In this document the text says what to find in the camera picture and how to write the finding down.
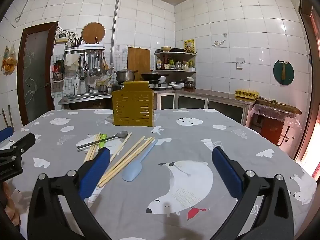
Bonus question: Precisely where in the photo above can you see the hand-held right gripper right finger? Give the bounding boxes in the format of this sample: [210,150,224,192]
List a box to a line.
[211,146,295,240]

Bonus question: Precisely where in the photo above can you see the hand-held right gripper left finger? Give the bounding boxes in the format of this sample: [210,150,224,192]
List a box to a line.
[27,147,112,240]

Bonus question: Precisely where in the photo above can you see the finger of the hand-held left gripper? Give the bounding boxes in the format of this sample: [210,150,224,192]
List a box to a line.
[0,127,13,143]
[0,132,36,158]

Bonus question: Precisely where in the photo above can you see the green handled utensil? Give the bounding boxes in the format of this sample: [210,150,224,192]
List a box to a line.
[98,134,108,151]

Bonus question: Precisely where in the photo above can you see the pale blue spatula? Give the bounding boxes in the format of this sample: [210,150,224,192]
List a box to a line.
[122,139,158,182]

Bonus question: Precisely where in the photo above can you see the metal spoon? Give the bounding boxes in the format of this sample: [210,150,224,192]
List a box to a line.
[77,131,129,149]

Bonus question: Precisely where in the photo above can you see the yellow perforated utensil holder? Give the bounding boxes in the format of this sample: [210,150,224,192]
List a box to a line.
[112,81,154,127]

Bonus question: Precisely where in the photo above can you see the person's left hand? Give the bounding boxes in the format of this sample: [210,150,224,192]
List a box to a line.
[2,182,21,227]

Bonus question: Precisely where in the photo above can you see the wooden sticks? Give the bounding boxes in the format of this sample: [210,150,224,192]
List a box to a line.
[2,105,14,130]

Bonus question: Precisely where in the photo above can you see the red cabinet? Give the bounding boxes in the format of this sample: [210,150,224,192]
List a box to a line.
[260,116,285,145]

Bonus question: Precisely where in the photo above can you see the kitchen counter cabinet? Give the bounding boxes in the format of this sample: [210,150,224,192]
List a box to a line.
[150,87,258,128]

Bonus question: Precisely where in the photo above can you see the brown frosted glass door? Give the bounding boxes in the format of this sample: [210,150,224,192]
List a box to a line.
[17,22,59,127]

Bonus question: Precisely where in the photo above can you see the grey printed tablecloth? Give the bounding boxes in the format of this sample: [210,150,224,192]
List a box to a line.
[0,108,318,240]

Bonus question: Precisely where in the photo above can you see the clear plastic sheet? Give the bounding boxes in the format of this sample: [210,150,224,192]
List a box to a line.
[251,104,303,130]

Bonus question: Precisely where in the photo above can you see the hanging plastic bag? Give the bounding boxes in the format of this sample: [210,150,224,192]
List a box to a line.
[1,44,17,75]

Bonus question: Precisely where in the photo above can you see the steel sink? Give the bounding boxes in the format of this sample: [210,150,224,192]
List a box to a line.
[58,92,113,105]

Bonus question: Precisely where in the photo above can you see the yellow egg carton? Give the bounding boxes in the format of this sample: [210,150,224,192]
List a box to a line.
[234,89,259,99]

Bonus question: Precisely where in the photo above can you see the thick wooden chopping block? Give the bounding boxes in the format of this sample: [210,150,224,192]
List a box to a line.
[255,99,302,115]

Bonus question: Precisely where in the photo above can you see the red black hanging item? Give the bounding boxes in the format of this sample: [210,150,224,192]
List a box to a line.
[52,60,65,83]

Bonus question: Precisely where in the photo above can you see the metal faucet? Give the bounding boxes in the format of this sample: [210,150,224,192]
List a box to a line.
[84,65,94,93]

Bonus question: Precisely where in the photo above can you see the white cloth bag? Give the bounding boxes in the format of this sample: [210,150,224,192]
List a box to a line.
[64,54,80,70]

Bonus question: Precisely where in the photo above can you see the stack of white bowls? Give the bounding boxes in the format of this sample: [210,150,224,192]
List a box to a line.
[160,76,185,90]

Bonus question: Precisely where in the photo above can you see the steel pot with lid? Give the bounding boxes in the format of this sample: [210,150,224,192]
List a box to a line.
[114,69,138,82]

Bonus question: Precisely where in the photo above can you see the row of hanging ladles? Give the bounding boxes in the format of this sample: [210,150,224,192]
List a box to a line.
[77,51,109,80]

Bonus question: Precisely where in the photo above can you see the gas stove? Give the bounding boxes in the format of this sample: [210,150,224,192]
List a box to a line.
[116,80,168,90]

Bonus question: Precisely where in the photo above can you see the green round board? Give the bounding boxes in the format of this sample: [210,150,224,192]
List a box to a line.
[273,60,295,85]

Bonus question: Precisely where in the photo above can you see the black wok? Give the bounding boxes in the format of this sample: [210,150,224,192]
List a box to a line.
[140,72,169,81]

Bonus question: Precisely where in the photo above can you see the metal corner shelf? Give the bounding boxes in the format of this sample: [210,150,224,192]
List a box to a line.
[154,51,198,73]

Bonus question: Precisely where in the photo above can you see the rectangular wooden cutting board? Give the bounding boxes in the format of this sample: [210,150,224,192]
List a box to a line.
[127,47,151,75]

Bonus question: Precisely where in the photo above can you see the row of condiment bottles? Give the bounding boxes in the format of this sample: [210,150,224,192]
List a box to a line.
[155,56,195,70]

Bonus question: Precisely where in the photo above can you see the round wooden board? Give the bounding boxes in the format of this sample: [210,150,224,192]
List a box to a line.
[81,22,105,45]

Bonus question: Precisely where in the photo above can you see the metal wall rack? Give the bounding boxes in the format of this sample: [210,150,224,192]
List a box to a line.
[64,45,105,55]

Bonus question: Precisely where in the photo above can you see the brown wooden door frame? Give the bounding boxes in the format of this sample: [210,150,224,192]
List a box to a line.
[299,0,320,178]

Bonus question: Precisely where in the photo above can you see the wall hook stickers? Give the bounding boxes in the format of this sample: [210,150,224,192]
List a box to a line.
[212,34,228,47]

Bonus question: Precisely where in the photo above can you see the yellow wall poster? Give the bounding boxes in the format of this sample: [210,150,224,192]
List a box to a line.
[184,39,195,53]

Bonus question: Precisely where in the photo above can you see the metal wall pipe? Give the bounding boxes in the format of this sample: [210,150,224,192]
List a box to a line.
[15,0,122,70]

